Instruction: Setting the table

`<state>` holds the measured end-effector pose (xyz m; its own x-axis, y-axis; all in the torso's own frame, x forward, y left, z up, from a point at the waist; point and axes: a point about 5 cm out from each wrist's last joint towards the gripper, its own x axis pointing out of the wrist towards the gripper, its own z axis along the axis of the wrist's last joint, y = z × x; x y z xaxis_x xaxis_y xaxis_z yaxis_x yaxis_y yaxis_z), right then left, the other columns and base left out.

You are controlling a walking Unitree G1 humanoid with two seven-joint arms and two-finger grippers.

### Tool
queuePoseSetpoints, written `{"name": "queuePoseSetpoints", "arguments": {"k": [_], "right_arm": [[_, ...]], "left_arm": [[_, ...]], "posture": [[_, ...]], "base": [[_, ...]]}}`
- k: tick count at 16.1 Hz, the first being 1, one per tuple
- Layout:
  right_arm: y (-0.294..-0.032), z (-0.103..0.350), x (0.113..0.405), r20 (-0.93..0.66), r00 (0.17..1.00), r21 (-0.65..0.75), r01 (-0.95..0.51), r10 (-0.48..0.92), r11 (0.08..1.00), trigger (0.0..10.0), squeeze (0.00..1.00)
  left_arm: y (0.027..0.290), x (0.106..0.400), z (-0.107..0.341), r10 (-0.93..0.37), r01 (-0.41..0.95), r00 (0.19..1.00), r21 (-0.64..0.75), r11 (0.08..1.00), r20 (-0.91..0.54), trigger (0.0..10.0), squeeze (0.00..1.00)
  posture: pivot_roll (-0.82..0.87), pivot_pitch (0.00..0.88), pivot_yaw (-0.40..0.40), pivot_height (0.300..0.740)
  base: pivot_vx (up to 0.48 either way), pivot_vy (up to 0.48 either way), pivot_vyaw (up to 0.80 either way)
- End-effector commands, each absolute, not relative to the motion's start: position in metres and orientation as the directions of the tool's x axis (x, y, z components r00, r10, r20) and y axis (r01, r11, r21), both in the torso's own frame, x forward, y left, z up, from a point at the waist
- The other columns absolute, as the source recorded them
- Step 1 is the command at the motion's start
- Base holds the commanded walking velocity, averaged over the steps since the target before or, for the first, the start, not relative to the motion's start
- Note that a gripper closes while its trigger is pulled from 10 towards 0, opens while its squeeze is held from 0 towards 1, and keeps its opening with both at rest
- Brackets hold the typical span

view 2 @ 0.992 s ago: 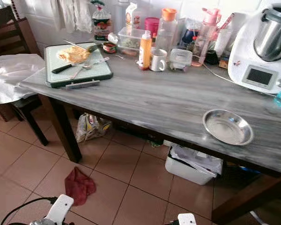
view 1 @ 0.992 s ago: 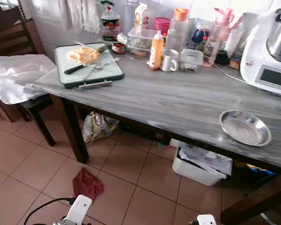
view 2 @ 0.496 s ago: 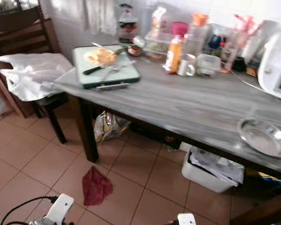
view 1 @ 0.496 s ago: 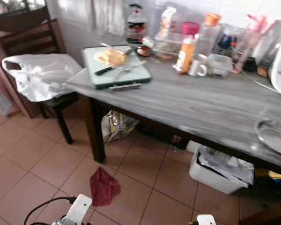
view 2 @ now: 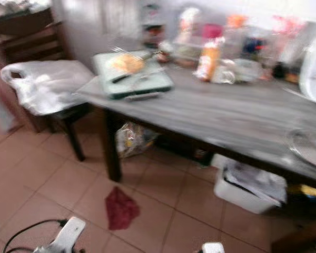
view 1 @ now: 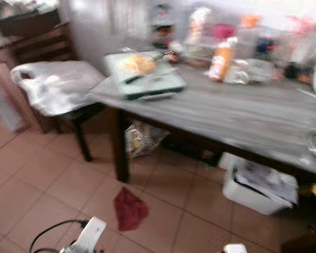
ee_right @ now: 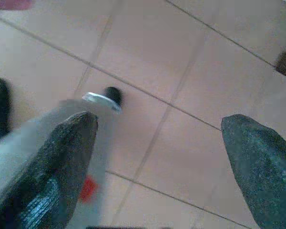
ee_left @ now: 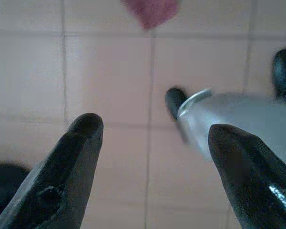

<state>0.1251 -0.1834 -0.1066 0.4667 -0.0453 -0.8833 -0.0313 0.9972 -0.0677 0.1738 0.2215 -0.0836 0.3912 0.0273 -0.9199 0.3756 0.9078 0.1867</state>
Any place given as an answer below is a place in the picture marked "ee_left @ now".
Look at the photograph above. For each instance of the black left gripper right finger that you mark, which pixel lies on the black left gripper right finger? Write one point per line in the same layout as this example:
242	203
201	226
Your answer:
252	181

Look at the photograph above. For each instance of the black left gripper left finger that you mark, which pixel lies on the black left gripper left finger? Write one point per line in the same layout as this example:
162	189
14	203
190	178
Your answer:
69	155

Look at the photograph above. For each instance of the black robot foot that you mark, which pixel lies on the black robot foot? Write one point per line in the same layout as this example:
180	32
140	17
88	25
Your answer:
283	71

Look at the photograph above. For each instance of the red cloth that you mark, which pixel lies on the red cloth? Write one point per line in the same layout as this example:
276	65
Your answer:
150	12

